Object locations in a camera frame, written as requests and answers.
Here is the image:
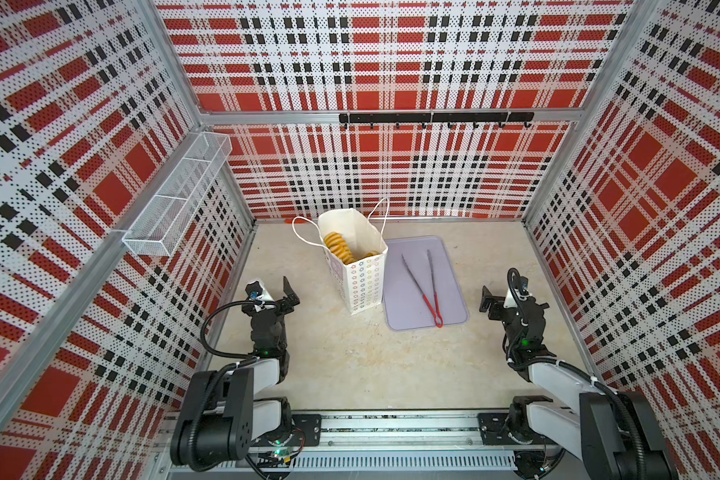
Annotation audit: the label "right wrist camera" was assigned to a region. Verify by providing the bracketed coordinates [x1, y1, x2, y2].
[503, 276, 531, 309]

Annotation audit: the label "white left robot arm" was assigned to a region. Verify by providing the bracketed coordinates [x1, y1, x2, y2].
[169, 278, 300, 478]

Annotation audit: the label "red handled metal tongs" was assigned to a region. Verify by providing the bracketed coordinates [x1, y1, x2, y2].
[400, 248, 445, 329]

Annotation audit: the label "white printed paper bag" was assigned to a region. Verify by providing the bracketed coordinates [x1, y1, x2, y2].
[291, 198, 390, 315]

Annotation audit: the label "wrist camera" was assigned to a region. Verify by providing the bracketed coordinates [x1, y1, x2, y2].
[245, 279, 274, 308]
[503, 276, 531, 309]

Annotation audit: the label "black wall hook rail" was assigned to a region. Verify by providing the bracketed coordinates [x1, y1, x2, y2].
[338, 111, 535, 127]

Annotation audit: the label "lilac plastic tray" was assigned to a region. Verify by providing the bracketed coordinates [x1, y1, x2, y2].
[383, 236, 469, 332]

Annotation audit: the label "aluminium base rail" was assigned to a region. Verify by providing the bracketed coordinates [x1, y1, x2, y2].
[149, 410, 655, 475]

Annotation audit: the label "long ridged bread loaf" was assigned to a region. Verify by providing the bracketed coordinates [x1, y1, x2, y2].
[323, 232, 355, 265]

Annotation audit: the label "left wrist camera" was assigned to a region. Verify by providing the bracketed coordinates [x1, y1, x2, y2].
[245, 279, 274, 308]

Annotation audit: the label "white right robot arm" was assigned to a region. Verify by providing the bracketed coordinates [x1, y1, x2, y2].
[479, 268, 679, 479]

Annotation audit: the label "white wire mesh basket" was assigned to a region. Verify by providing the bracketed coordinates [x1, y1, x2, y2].
[123, 132, 231, 257]

